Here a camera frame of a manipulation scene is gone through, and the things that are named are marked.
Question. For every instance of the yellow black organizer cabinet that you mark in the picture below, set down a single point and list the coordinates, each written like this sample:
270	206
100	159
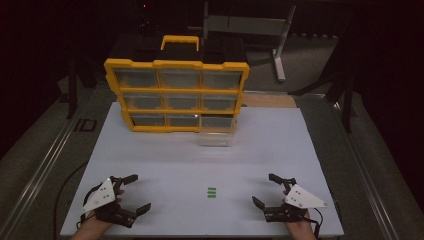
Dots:
180	90

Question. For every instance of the black stand leg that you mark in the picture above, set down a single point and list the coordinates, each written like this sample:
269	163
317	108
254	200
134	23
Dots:
71	90

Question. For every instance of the wooden board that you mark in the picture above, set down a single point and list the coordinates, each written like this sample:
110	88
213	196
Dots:
270	100

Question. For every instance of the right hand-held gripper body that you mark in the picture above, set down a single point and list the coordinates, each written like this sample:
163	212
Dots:
300	198

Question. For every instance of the clear plastic drawer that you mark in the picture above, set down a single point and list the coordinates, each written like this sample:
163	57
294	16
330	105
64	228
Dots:
216	138

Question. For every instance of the person's right hand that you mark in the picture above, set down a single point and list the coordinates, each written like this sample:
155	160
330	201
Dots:
300	231

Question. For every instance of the metal rail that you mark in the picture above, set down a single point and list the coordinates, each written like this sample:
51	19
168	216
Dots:
43	166
366	186

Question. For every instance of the grey metal stand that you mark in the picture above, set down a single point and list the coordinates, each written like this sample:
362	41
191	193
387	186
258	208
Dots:
246	25

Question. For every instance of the black tripod stand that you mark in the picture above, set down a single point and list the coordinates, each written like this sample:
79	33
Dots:
343	86

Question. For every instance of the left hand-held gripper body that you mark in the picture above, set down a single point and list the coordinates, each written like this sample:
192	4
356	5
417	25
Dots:
101	196

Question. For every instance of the person's left hand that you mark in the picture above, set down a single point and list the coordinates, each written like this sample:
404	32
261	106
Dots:
91	230

